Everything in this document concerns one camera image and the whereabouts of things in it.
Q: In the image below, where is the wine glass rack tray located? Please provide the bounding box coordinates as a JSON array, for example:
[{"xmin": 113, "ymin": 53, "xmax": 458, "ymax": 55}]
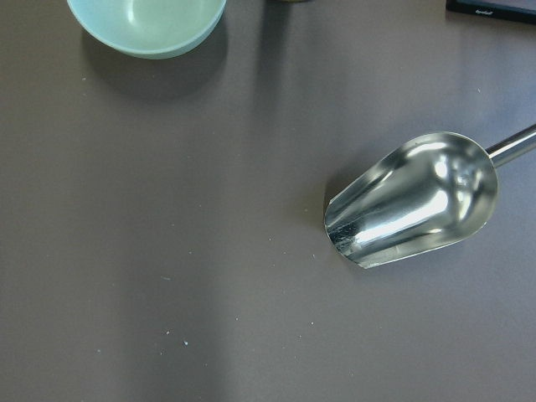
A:
[{"xmin": 446, "ymin": 0, "xmax": 535, "ymax": 24}]

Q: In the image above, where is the mint green bowl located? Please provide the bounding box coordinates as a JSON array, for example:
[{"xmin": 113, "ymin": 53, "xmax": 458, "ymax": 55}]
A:
[{"xmin": 67, "ymin": 0, "xmax": 226, "ymax": 59}]

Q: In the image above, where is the steel scoop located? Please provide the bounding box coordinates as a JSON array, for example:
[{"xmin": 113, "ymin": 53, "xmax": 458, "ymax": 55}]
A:
[{"xmin": 324, "ymin": 126, "xmax": 535, "ymax": 269}]

